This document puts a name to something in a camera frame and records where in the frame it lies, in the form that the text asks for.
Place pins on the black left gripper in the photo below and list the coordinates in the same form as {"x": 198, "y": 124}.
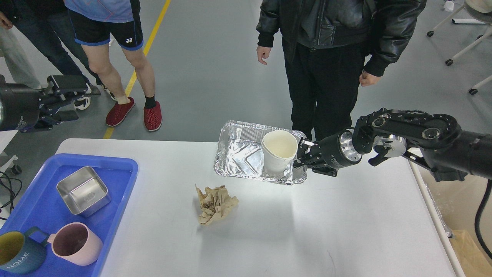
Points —
{"x": 21, "y": 106}

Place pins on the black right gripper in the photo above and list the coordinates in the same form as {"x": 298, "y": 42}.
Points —
{"x": 328, "y": 155}

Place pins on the white paper cup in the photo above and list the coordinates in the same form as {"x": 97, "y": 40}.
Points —
{"x": 279, "y": 149}

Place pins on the aluminium foil tray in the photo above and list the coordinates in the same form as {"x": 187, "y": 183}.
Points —
{"x": 240, "y": 154}

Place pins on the square stainless steel tray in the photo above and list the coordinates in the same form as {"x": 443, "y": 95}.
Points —
{"x": 84, "y": 192}

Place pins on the brown paper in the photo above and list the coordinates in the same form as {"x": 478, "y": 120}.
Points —
{"x": 215, "y": 204}
{"x": 471, "y": 258}

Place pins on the pink mug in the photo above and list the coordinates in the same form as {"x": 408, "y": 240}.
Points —
{"x": 76, "y": 243}

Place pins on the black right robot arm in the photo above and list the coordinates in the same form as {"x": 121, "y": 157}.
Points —
{"x": 435, "y": 142}

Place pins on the white side table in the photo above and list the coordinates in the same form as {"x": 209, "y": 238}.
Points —
{"x": 7, "y": 159}

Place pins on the person in dark jeans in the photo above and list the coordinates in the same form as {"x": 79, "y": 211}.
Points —
{"x": 47, "y": 25}

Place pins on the person in black leather jacket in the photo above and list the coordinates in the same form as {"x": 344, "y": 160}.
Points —
{"x": 331, "y": 48}

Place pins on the blue plastic tray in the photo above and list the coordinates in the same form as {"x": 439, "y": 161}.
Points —
{"x": 42, "y": 206}

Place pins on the beige plastic bin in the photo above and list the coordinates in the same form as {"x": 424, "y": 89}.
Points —
{"x": 452, "y": 206}

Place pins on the blue HOME mug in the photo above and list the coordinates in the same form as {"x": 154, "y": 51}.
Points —
{"x": 20, "y": 254}

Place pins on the white rolling chair legs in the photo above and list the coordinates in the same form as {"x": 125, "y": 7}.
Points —
{"x": 458, "y": 33}

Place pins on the brown paper in bin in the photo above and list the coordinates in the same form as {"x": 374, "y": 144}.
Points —
{"x": 471, "y": 258}

